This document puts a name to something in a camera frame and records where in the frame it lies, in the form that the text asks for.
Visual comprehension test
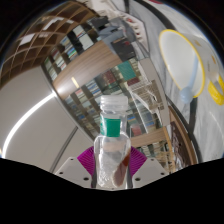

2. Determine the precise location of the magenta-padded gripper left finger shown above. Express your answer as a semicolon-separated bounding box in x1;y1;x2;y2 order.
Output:
54;146;98;188

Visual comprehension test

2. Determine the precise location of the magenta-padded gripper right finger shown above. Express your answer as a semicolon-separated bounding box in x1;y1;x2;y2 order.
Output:
128;146;168;188

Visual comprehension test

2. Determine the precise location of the clear plastic bottle green label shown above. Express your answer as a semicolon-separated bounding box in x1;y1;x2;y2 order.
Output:
93;94;132;189

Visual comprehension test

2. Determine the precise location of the straight ceiling light strip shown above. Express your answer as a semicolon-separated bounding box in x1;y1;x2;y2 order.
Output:
2;93;57;158

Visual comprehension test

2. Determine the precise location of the beige ramp architectural model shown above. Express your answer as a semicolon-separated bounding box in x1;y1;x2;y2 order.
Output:
128;58;168;128

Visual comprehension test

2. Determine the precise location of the light blue spoon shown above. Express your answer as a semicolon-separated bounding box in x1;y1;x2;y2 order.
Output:
179;53;200;104

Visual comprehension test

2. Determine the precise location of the narrow bookshelf full of books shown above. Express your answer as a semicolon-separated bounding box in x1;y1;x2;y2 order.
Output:
41;24;91;83

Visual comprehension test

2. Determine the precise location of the wooden cubby shelf unit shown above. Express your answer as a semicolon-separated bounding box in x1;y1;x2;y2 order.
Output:
0;6;101;88

